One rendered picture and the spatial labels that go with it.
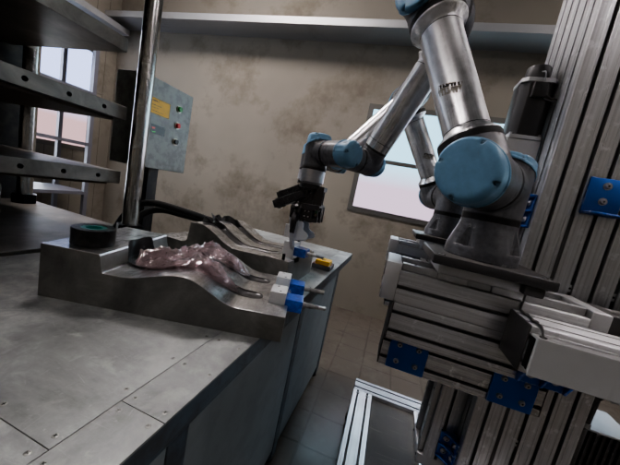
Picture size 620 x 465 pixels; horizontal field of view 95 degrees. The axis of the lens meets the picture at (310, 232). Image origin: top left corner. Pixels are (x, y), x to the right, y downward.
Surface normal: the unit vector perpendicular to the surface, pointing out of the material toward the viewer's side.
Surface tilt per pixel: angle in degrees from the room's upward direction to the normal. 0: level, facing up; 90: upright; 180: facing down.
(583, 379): 90
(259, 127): 90
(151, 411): 0
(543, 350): 90
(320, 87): 90
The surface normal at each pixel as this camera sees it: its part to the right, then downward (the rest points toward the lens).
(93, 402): 0.19, -0.97
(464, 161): -0.72, 0.07
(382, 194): -0.29, 0.08
